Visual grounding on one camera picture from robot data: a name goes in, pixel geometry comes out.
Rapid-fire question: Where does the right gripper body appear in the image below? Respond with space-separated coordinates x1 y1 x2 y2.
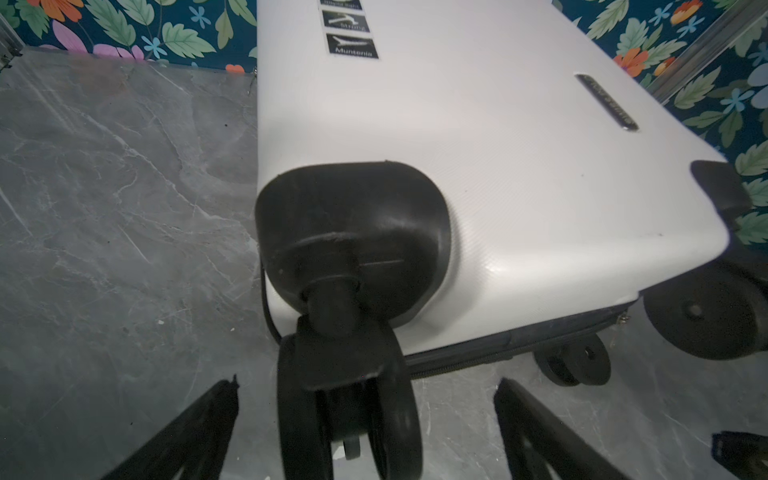
711 431 767 480

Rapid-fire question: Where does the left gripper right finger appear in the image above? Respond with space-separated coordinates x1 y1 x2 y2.
493 378 627 479

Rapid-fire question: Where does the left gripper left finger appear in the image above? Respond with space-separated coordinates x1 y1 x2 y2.
104 378 239 480

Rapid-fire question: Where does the white black suitcase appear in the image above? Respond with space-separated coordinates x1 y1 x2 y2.
255 1 767 479

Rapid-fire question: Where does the aluminium frame cage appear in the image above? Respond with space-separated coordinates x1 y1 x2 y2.
648 0 767 105

